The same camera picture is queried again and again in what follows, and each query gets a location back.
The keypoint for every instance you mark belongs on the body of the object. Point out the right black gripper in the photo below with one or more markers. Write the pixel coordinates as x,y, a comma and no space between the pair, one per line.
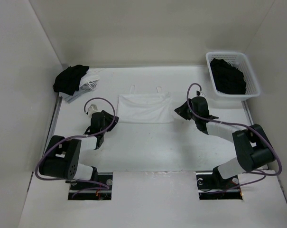
181,110

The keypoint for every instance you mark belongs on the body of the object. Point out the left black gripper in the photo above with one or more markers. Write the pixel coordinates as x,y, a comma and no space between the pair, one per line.
108,117

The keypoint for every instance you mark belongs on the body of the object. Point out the white tank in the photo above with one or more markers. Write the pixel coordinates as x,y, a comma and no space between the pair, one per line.
154,108
89,82

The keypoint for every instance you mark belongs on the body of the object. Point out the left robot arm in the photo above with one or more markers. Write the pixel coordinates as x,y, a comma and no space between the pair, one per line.
61,159

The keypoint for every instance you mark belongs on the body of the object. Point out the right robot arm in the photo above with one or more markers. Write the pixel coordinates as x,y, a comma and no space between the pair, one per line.
252,147

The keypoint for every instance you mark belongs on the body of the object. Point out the folded grey tank top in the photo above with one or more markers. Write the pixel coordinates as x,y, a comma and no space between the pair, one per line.
70,98

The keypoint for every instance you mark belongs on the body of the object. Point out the folded white tank top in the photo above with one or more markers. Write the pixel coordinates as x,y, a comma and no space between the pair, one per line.
89,82

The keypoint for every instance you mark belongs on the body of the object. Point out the black tank top in basket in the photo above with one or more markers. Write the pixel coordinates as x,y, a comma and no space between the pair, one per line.
227,78

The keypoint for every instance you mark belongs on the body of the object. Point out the folded black tank top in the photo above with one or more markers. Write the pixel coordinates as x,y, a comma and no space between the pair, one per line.
68,81

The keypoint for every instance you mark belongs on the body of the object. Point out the white plastic basket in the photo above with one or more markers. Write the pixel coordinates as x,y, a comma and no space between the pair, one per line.
241,62

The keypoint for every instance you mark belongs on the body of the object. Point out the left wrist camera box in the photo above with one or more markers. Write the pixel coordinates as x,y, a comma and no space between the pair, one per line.
92,109

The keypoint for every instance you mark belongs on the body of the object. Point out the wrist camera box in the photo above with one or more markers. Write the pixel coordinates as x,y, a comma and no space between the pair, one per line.
200,93
92,109

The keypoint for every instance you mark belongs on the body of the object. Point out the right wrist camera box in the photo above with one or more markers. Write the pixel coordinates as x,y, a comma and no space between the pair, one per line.
200,93

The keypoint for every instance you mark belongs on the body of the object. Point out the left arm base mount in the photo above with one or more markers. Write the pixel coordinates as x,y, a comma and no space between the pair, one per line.
93,192

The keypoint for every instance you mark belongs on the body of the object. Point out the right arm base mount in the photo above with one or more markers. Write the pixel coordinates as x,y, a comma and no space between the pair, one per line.
209,189

